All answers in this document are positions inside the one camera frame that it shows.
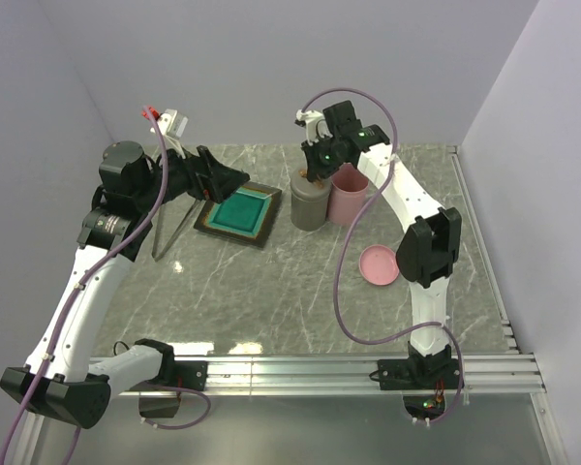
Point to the square teal ceramic plate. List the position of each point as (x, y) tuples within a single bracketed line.
[(246, 217)]

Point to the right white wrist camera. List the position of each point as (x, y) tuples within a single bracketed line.
[(314, 124)]

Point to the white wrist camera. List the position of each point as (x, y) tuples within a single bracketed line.
[(171, 124), (314, 124)]

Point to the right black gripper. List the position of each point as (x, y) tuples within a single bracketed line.
[(314, 170)]

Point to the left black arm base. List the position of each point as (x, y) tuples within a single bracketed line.
[(175, 399)]

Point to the pink round lid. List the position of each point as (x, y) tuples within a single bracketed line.
[(377, 265)]

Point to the metal serving tongs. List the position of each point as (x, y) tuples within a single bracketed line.
[(159, 250)]

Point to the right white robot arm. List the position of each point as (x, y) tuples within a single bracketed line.
[(430, 245)]

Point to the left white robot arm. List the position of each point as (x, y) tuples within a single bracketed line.
[(58, 381)]

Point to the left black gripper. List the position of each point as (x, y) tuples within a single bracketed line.
[(201, 170)]

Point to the pink cylindrical container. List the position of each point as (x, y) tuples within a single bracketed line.
[(348, 193)]

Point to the grey cylindrical container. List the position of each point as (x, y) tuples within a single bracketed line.
[(308, 215)]

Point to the grey round lid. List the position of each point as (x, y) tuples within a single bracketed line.
[(306, 190)]

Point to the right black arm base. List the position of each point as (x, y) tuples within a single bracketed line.
[(422, 382)]

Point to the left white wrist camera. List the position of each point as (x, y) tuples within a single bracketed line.
[(171, 124)]

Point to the aluminium mounting rail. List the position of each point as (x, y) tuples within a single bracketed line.
[(312, 410)]

